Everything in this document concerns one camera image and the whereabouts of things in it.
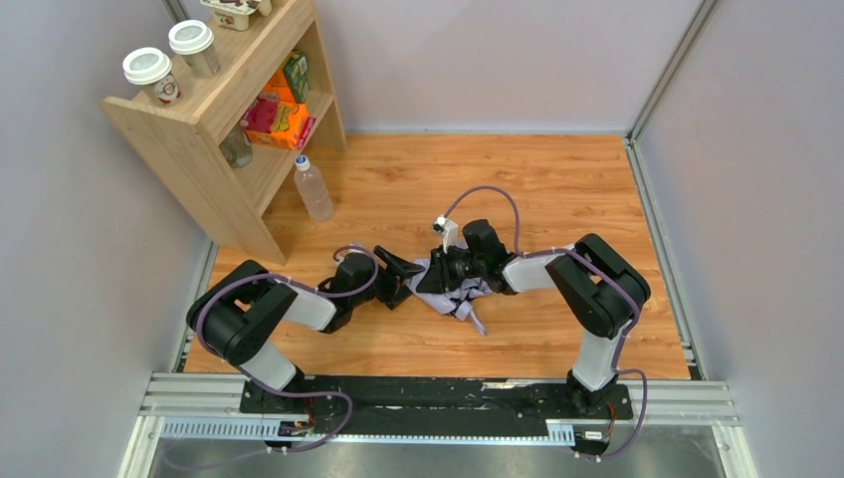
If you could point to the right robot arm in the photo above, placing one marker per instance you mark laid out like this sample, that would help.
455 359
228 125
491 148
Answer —
604 292

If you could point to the yogurt cup pack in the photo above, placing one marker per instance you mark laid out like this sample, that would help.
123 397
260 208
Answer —
236 14

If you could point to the orange snack box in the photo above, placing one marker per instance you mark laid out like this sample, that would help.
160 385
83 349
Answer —
277 124

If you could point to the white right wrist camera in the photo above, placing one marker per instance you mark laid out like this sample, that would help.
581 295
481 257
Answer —
447 230

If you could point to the glass jar on shelf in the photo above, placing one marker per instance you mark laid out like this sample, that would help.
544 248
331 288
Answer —
236 147

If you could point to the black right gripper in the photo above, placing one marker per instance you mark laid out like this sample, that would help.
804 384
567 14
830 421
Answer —
446 269

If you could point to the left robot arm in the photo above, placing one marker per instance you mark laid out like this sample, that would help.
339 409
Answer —
236 318

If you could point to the rear white-lidded paper cup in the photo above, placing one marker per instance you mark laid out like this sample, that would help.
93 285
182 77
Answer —
193 41

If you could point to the clear plastic water bottle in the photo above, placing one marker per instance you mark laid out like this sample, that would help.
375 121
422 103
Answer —
313 190

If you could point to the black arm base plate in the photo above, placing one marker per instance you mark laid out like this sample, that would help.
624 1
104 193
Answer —
437 406

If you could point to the front white-lidded paper cup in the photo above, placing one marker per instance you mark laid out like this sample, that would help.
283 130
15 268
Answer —
151 69

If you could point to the wooden shelf unit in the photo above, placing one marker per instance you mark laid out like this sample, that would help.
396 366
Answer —
181 143

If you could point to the white-lidded paper cup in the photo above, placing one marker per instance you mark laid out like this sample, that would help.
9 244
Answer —
151 69
193 41

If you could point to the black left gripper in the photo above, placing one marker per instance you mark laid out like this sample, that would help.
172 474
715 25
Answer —
387 281

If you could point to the green drink carton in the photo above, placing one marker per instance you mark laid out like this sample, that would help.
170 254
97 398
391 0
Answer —
290 81

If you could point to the lavender folding umbrella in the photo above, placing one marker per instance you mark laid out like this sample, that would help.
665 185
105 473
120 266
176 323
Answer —
457 304

